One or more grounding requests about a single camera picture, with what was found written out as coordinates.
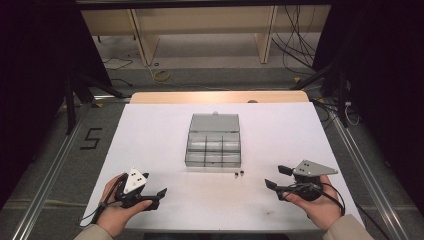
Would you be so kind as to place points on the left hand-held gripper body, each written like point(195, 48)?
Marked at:
point(134, 181)

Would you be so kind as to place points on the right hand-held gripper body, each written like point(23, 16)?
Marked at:
point(308, 181)

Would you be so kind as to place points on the person's right hand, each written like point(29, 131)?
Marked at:
point(318, 210)

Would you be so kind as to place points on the person's left hand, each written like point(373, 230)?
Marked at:
point(113, 213)

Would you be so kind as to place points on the white table board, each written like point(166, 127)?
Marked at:
point(186, 200)

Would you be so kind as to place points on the black tape floor marking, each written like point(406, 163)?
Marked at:
point(90, 138)

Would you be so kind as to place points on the clear plastic compartment box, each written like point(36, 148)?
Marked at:
point(213, 143)

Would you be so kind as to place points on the light wooden table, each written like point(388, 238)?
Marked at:
point(200, 97)

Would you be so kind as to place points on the black tripod stand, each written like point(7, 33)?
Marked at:
point(333, 86)
point(78, 96)

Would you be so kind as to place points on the dark curtain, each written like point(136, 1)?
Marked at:
point(383, 83)
point(36, 83)

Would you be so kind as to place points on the beige wooden desk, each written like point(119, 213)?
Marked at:
point(206, 23)

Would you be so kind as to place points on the aluminium floor rail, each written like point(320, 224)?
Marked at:
point(50, 173)
point(370, 173)

